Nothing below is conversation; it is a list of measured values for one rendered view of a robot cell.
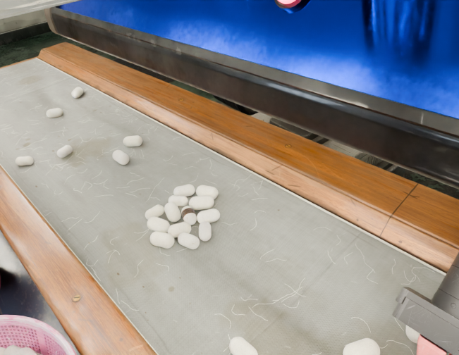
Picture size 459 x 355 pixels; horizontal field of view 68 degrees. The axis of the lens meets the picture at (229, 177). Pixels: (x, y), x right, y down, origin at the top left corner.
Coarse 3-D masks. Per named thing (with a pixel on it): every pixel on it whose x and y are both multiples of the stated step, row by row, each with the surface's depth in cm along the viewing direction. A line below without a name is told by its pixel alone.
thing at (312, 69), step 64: (128, 0) 18; (192, 0) 15; (256, 0) 13; (320, 0) 11; (384, 0) 10; (448, 0) 9; (192, 64) 15; (256, 64) 12; (320, 64) 11; (384, 64) 10; (448, 64) 9; (320, 128) 11; (384, 128) 10; (448, 128) 9
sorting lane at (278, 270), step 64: (0, 128) 79; (64, 128) 76; (128, 128) 74; (64, 192) 58; (128, 192) 57; (256, 192) 55; (128, 256) 47; (192, 256) 46; (256, 256) 45; (320, 256) 44; (384, 256) 44; (192, 320) 39; (256, 320) 38; (320, 320) 38; (384, 320) 37
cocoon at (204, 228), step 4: (200, 224) 48; (204, 224) 48; (208, 224) 48; (200, 228) 48; (204, 228) 47; (208, 228) 47; (200, 232) 47; (204, 232) 47; (208, 232) 47; (200, 236) 47; (204, 236) 47; (208, 236) 47; (204, 240) 47
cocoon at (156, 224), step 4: (148, 220) 49; (152, 220) 49; (156, 220) 49; (160, 220) 49; (164, 220) 49; (148, 224) 49; (152, 224) 49; (156, 224) 48; (160, 224) 48; (164, 224) 48; (168, 224) 49; (152, 228) 49; (156, 228) 48; (160, 228) 48; (164, 228) 48; (168, 228) 49; (164, 232) 49
